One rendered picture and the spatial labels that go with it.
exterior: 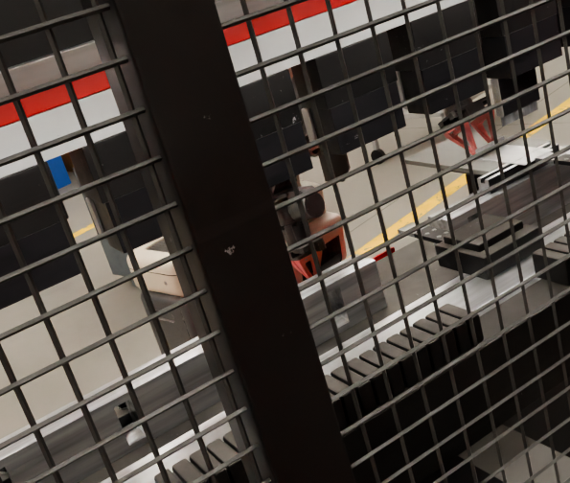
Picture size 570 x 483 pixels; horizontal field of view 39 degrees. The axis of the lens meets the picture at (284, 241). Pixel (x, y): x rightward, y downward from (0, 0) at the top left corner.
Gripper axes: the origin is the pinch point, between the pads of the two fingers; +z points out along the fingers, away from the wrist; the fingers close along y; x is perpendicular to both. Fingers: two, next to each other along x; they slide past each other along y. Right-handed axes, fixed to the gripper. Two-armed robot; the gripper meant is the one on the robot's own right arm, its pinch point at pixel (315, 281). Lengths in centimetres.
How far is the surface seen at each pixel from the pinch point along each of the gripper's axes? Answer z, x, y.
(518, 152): -12, 35, 37
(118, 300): 22, 26, -262
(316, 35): -47, -10, 50
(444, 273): 1.2, 5.3, 38.4
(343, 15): -48, -4, 51
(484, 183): -10.6, 21.3, 39.3
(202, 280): -32, -70, 118
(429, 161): -16.0, 26.5, 19.7
